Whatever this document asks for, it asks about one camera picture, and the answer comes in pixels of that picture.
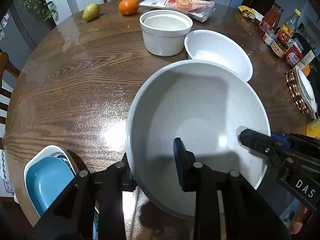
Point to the grey refrigerator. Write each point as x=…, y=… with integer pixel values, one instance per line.
x=22, y=30

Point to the medium white bowl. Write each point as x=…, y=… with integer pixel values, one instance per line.
x=215, y=47

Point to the large white speckled bowl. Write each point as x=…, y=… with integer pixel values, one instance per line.
x=207, y=106

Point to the hanging green vine plant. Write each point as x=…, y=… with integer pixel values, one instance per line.
x=45, y=10

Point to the white dish on trivet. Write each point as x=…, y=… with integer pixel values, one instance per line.
x=305, y=89

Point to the green pear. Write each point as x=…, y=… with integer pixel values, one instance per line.
x=91, y=12

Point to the orange tangerine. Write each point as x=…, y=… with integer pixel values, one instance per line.
x=128, y=7

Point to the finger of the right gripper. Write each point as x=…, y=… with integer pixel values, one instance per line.
x=261, y=143
x=282, y=138

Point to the red sauce bottle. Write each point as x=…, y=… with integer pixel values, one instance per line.
x=271, y=19

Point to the brown sauce jar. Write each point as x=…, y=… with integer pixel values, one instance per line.
x=279, y=48

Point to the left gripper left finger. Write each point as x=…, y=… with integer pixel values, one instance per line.
x=128, y=181

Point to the blue rectangular dish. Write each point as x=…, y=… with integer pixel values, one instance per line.
x=46, y=179

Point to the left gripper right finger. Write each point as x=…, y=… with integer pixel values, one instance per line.
x=188, y=175

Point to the red chili jar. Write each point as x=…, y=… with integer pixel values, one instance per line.
x=293, y=56

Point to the large square patterned plate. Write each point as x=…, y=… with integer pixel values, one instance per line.
x=45, y=152

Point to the white snack bag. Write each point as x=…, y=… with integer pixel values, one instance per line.
x=198, y=9

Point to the small white label jar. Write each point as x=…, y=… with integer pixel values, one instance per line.
x=269, y=37

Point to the small patterned rectangular plate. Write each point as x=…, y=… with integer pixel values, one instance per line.
x=66, y=158

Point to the yellow snack packet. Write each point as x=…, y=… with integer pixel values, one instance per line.
x=250, y=14

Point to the yellow cap oil bottle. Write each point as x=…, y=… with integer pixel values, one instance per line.
x=288, y=27

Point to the white ceramic ramekin pot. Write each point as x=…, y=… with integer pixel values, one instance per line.
x=164, y=31

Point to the beaded wooden trivet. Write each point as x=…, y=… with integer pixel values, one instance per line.
x=294, y=92

